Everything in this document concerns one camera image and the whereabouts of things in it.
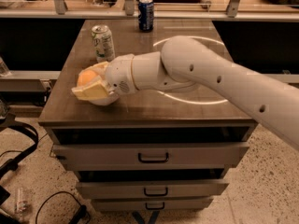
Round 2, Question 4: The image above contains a black floor cable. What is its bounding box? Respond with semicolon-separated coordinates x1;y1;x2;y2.
35;190;92;224

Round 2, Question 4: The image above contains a blue soda can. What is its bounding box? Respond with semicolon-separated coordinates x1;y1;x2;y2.
138;0;154;32

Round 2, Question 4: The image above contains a grey drawer cabinet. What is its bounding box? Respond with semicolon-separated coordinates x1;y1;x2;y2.
37;18;259;213

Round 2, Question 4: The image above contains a clear plastic bottle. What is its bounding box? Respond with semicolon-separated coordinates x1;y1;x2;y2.
15;188;27;215

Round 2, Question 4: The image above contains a green white soda can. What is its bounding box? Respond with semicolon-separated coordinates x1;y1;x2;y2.
92;24;115;63

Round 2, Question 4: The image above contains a black chair base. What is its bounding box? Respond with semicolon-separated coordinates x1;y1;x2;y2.
0;99;39;178

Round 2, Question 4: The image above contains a middle grey drawer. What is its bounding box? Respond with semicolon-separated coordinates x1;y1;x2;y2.
76;179;228;199

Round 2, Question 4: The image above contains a top grey drawer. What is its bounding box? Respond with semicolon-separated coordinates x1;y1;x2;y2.
53;142;249;171

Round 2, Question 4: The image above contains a bottom grey drawer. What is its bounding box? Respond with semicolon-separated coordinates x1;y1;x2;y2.
92;197;213;212

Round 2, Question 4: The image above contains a grey drawer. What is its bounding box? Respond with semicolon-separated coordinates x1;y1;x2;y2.
92;197;213;212
53;142;249;171
76;179;228;199

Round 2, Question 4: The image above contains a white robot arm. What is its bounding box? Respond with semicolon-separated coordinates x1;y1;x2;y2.
72;35;299;149

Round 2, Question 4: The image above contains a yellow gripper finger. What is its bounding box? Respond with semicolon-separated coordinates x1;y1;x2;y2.
71;76;111;101
85;62;108;77

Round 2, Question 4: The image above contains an orange fruit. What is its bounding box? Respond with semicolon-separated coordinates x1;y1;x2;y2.
77;70;98;86

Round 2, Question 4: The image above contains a white bowl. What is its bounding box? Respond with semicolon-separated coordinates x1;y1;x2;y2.
88;93;119;106

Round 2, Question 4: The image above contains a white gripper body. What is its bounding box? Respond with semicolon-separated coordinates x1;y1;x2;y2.
105;54;136;95

